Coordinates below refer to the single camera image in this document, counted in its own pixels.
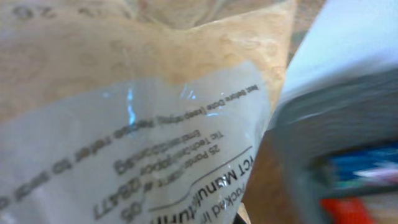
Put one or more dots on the white grain bag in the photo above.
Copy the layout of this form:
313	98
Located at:
136	111

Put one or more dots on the grey plastic shopping basket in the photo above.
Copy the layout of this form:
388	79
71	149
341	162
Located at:
348	116

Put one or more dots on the orange spaghetti packet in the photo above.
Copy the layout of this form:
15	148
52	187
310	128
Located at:
371	209

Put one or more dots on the blue tissue pack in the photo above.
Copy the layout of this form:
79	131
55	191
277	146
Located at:
373	166

